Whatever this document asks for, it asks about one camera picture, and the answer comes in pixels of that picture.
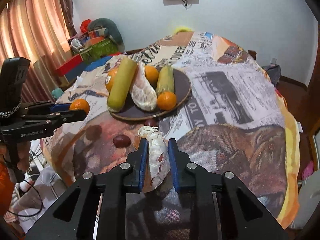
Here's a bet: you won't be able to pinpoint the person's left hand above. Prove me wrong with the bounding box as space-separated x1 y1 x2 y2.
15 141 31 173

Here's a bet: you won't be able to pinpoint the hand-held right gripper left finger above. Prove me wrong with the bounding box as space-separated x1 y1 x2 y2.
25 138 149 240

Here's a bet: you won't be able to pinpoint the grey bag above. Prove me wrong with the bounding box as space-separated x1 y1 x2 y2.
262 64 282 87

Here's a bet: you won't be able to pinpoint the red box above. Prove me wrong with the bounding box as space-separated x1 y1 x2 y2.
55 54 84 77

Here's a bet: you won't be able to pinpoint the peeled pomelo segment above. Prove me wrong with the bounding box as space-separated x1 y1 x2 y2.
137 126 171 193
129 62 158 112

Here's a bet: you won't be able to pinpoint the orange box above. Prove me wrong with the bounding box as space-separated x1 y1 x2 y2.
86 36 105 47

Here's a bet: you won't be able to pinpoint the yellow corn cob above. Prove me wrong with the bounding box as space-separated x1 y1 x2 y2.
156 65 175 96
107 57 139 113

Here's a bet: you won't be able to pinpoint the large orange with sticker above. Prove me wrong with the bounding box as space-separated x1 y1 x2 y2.
105 67 118 92

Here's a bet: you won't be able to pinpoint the pink sheer curtain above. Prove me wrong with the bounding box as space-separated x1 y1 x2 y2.
0 0 72 103

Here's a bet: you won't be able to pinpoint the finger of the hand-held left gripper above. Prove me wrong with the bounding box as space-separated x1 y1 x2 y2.
21 109 87 130
23 101 73 113

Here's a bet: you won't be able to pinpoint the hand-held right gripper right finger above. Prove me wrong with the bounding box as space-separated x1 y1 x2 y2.
168 138 289 240

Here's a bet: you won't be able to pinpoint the newspaper print tablecloth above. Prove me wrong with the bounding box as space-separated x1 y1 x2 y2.
41 31 300 228

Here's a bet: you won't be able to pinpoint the dark purple plate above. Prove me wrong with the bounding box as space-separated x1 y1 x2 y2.
109 66 192 120

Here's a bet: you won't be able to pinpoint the brown patterned curtain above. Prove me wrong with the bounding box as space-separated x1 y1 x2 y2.
56 0 78 39

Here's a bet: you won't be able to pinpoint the small tangerine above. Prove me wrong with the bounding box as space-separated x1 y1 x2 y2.
157 92 177 111
69 99 90 115

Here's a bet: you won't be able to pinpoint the patchwork printed bedsheet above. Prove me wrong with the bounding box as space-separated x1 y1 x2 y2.
84 56 114 73

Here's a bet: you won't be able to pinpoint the red fabric bundle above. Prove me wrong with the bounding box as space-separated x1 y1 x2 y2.
80 19 92 32

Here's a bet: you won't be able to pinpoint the green patterned box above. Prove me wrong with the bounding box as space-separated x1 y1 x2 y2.
80 38 118 62

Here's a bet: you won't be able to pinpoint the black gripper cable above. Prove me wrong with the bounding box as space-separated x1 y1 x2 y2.
14 176 44 218

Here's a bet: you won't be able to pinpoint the pink slippers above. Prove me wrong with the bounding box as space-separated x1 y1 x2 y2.
301 160 315 181

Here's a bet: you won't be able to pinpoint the grey plush pillow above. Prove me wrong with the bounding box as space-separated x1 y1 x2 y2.
88 18 125 52

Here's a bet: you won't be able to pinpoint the large plain orange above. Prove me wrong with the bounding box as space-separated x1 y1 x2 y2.
144 65 160 83

